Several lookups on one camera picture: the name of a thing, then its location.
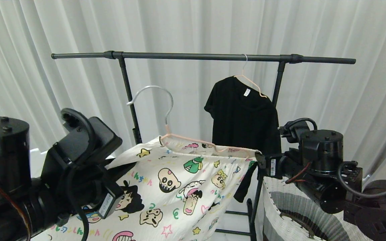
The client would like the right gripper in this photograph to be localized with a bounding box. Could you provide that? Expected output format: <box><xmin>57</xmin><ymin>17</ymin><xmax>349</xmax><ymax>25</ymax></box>
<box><xmin>255</xmin><ymin>149</ymin><xmax>302</xmax><ymax>180</ymax></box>

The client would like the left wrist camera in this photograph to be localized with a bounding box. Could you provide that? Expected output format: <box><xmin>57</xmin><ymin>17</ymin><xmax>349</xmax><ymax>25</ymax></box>
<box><xmin>42</xmin><ymin>115</ymin><xmax>124</xmax><ymax>181</ymax></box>

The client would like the black clothes rack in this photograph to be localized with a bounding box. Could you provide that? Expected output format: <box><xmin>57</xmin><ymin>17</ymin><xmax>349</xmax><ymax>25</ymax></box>
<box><xmin>51</xmin><ymin>51</ymin><xmax>357</xmax><ymax>241</ymax></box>

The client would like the black cable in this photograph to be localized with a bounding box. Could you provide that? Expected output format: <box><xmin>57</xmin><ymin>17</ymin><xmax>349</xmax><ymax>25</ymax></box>
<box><xmin>281</xmin><ymin>117</ymin><xmax>318</xmax><ymax>134</ymax></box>
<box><xmin>336</xmin><ymin>161</ymin><xmax>386</xmax><ymax>199</ymax></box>
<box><xmin>61</xmin><ymin>108</ymin><xmax>97</xmax><ymax>241</ymax></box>

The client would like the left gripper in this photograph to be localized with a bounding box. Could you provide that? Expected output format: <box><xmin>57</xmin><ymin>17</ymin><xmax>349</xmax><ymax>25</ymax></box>
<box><xmin>42</xmin><ymin>164</ymin><xmax>125</xmax><ymax>227</ymax></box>

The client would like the white curtain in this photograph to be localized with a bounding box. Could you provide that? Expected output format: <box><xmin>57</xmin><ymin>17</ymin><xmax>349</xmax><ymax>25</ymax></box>
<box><xmin>0</xmin><ymin>0</ymin><xmax>386</xmax><ymax>188</ymax></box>

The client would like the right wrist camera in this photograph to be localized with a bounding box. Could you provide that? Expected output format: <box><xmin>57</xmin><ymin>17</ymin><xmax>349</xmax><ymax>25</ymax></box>
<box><xmin>278</xmin><ymin>121</ymin><xmax>311</xmax><ymax>152</ymax></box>

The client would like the cream printed garment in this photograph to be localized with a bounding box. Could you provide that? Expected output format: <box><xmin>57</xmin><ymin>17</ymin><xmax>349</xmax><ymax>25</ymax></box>
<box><xmin>41</xmin><ymin>136</ymin><xmax>259</xmax><ymax>241</ymax></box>

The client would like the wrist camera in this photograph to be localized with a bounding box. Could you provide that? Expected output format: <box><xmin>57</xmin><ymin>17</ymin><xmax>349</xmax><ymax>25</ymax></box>
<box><xmin>42</xmin><ymin>115</ymin><xmax>124</xmax><ymax>181</ymax></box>
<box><xmin>278</xmin><ymin>121</ymin><xmax>311</xmax><ymax>152</ymax></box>

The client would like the white laundry basket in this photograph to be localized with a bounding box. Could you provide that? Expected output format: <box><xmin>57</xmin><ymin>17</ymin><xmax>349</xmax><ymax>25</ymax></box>
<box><xmin>262</xmin><ymin>176</ymin><xmax>374</xmax><ymax>241</ymax></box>

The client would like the pink clothes hanger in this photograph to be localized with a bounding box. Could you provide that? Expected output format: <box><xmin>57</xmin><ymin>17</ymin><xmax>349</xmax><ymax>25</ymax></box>
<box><xmin>127</xmin><ymin>85</ymin><xmax>260</xmax><ymax>154</ymax></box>
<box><xmin>234</xmin><ymin>54</ymin><xmax>268</xmax><ymax>98</ymax></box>

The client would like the black T-shirt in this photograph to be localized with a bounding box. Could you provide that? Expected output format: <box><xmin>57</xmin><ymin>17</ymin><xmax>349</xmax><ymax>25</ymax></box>
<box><xmin>204</xmin><ymin>76</ymin><xmax>282</xmax><ymax>204</ymax></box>

